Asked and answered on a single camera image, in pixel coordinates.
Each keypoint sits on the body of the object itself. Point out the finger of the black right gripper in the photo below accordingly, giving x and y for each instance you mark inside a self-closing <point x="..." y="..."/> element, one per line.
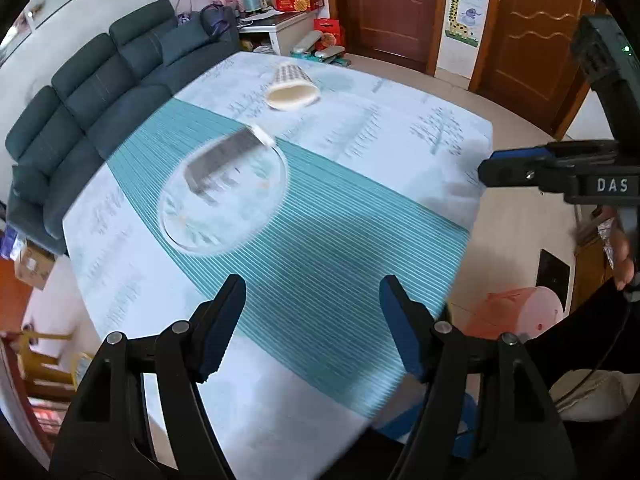
<point x="551" y="167"/>

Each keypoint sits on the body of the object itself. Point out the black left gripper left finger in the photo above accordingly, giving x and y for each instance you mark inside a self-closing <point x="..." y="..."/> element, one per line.
<point x="106" y="432"/>

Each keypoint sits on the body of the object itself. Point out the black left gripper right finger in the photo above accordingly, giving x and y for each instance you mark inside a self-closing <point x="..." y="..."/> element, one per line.
<point x="519" y="433"/>

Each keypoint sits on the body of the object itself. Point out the striped paper cup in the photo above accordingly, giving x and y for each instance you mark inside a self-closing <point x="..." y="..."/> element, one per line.
<point x="291" y="89"/>

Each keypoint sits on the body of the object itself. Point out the silver foil wrapper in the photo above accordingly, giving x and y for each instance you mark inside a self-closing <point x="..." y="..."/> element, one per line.
<point x="205" y="173"/>

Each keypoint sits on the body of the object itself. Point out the person's right hand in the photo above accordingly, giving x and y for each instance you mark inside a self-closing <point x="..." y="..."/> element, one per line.
<point x="623" y="262"/>

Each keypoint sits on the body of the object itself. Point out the brown wooden door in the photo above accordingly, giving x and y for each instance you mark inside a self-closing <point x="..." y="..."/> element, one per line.
<point x="402" y="32"/>
<point x="525" y="63"/>

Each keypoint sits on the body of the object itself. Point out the yellow wooden chair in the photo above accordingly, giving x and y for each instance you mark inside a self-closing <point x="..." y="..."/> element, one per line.
<point x="41" y="374"/>

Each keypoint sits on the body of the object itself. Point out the blue plastic stool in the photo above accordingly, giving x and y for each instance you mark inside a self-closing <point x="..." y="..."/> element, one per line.
<point x="422" y="420"/>

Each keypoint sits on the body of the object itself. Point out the pink plastic stool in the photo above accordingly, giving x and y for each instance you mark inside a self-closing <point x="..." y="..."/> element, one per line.
<point x="525" y="312"/>

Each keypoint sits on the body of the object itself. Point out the cardboard box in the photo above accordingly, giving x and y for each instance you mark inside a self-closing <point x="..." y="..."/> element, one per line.
<point x="33" y="265"/>

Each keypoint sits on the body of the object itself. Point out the teal and white tablecloth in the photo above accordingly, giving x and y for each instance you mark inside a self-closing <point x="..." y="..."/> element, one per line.
<point x="381" y="180"/>

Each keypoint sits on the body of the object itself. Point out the clear glass plate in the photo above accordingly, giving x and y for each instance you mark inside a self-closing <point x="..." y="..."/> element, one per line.
<point x="192" y="227"/>

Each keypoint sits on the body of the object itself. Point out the teal stepper machine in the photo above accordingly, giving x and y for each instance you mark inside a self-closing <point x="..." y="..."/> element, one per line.
<point x="305" y="49"/>

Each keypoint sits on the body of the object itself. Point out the red paper bag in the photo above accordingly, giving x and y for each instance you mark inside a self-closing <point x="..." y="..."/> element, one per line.
<point x="332" y="33"/>

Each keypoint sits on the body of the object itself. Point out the white side table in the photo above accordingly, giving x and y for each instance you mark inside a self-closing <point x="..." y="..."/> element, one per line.
<point x="284" y="31"/>

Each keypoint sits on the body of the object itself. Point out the dark blue sofa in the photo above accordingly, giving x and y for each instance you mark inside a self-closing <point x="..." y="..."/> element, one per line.
<point x="96" y="99"/>

